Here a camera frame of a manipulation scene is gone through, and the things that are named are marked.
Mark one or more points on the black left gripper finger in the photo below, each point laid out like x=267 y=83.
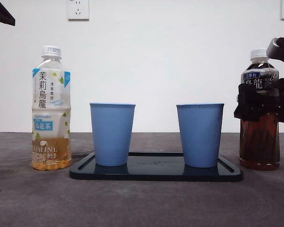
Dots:
x=0 y=11

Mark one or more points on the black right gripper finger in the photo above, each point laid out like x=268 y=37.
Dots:
x=251 y=104

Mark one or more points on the dark oolong tea bottle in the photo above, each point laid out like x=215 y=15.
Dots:
x=259 y=142

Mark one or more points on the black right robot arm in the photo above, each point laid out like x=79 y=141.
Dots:
x=281 y=49

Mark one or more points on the blue ribbed plastic cup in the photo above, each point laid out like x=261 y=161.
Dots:
x=200 y=136
x=111 y=134

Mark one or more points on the jasmine tea bottle white label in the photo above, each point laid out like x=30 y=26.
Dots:
x=50 y=99

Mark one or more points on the dark blue flat tray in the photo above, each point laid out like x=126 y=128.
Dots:
x=156 y=173

